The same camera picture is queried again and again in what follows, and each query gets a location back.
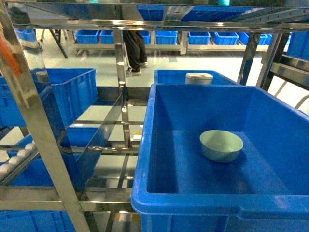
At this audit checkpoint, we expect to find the stainless steel shelf rack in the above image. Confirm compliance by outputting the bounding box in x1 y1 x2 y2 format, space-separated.
0 0 309 232

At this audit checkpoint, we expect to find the person in black trousers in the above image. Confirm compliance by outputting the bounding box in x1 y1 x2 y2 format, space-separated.
123 30 148 77

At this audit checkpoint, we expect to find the blue plastic bin centre shelf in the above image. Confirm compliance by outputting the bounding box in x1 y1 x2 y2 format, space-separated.
131 84 309 232

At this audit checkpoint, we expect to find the light green bowl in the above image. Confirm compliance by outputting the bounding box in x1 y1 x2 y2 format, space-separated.
199 130 244 163

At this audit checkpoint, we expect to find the large blue bin left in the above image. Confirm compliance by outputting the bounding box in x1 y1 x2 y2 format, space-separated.
0 68 98 127

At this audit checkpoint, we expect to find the white container in bin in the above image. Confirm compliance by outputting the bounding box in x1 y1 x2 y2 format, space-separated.
185 72 213 85

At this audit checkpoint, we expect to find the blue bin upper right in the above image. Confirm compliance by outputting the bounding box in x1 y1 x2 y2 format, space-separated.
287 32 309 61

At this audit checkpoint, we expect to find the blue bin lower left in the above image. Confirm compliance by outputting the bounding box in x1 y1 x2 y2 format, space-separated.
0 210 75 232

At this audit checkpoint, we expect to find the blue bin behind centre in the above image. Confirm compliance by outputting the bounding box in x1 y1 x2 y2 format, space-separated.
154 70 238 85

